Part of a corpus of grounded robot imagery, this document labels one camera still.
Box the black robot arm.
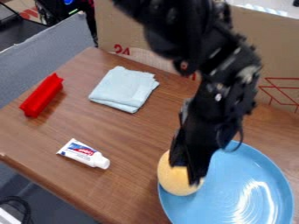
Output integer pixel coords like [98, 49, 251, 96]
[112, 0, 262, 186]

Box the light blue folded cloth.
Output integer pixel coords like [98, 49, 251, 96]
[88, 66, 159, 114]

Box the red plastic block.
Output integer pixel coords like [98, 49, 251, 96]
[20, 73, 63, 118]

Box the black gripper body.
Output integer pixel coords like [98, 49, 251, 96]
[180, 87, 254, 157]

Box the grey fabric partition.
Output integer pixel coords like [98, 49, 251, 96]
[0, 13, 95, 108]

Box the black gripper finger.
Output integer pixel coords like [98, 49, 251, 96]
[170, 129, 188, 167]
[187, 154, 211, 186]

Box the black equipment in background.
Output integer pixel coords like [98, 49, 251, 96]
[33, 0, 99, 45]

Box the blue plate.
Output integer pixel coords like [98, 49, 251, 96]
[158, 141, 295, 224]

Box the black cable loop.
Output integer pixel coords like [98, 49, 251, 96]
[0, 195, 33, 224]

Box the white toothpaste tube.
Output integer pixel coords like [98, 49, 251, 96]
[56, 138, 110, 170]

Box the yellow ball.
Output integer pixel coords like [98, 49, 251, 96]
[156, 151, 204, 196]

